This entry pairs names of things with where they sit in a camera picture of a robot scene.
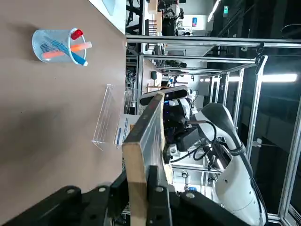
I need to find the orange marker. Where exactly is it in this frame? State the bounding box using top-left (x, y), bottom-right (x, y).
top-left (42, 41), bottom-right (93, 60)

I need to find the ceiling light strip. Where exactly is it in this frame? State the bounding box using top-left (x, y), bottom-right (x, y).
top-left (261, 73), bottom-right (299, 83)

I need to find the aluminium frame cage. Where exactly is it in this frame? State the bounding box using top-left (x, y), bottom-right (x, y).
top-left (126, 35), bottom-right (301, 226)

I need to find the dark book with hands cover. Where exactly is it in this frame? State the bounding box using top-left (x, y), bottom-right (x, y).
top-left (121, 91), bottom-right (175, 226)

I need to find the red capped marker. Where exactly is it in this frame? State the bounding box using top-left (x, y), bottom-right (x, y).
top-left (70, 28), bottom-right (84, 40)

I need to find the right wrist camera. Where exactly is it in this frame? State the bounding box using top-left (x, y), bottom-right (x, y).
top-left (139, 85), bottom-right (191, 107)

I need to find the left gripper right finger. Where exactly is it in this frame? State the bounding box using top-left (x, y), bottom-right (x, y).
top-left (145, 165), bottom-right (246, 226)

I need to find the blue marker white cap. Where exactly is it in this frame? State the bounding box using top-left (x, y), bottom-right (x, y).
top-left (40, 37), bottom-right (89, 67)

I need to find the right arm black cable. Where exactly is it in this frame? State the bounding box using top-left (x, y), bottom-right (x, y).
top-left (170, 120), bottom-right (218, 164)

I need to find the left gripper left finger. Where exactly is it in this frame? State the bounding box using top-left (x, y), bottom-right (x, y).
top-left (2, 173), bottom-right (130, 226)

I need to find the clear acrylic storage rack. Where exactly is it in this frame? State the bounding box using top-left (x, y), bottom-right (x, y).
top-left (91, 83), bottom-right (130, 151)

